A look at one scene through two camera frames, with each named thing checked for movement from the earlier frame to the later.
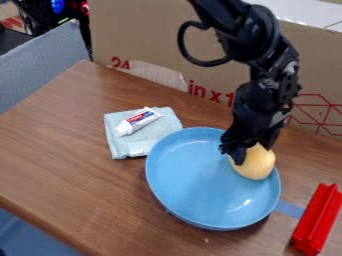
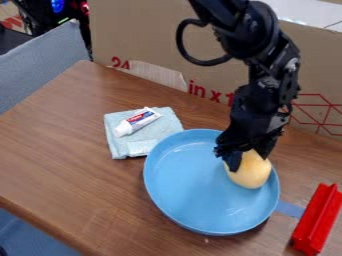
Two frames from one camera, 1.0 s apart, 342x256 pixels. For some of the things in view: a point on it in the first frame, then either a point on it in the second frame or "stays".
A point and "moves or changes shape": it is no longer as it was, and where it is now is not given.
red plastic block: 315,225 stays
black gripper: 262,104 stays
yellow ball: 258,162 moves or changes shape
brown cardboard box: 135,33 stays
